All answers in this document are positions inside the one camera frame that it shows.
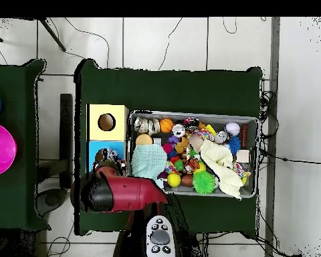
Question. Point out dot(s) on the black floor stand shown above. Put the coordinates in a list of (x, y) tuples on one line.
[(66, 120)]

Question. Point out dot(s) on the black tripod leg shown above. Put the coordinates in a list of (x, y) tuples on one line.
[(53, 34)]

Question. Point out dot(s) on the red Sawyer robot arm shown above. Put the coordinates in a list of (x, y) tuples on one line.
[(133, 192)]

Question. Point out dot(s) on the small tiger plush toy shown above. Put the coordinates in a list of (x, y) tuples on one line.
[(191, 163)]

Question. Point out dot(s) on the round orange sponge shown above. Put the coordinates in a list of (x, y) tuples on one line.
[(144, 139)]

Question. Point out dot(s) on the mint green knitted cloth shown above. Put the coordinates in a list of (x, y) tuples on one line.
[(147, 160)]

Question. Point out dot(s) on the colourful dotted packet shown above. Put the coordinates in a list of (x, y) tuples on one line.
[(204, 134)]

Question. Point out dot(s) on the small orange basketball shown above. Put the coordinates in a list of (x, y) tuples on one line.
[(166, 125)]

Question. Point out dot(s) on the green spiky rubber ball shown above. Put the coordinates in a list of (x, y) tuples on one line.
[(203, 183)]

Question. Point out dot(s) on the crushed silver can black label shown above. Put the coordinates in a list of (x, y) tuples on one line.
[(221, 137)]

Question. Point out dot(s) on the pink plastic bowl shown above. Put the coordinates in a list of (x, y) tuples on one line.
[(0, 150)]

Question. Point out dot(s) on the dark green table cloth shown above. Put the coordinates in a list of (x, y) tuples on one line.
[(10, 160), (176, 91)]

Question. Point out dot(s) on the cream knitted cloth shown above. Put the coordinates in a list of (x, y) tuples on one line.
[(222, 160)]

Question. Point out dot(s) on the blue spiky rubber ball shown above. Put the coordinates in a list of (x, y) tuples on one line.
[(234, 144)]

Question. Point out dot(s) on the plain wooden block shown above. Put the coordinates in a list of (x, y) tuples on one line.
[(243, 156)]

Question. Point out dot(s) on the white baseball red stitching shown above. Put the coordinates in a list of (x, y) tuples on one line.
[(233, 128)]

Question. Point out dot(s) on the wooden box with three holes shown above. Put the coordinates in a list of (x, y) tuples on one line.
[(96, 131)]

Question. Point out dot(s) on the crushed clear bottle blue label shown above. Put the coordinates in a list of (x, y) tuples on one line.
[(108, 154)]

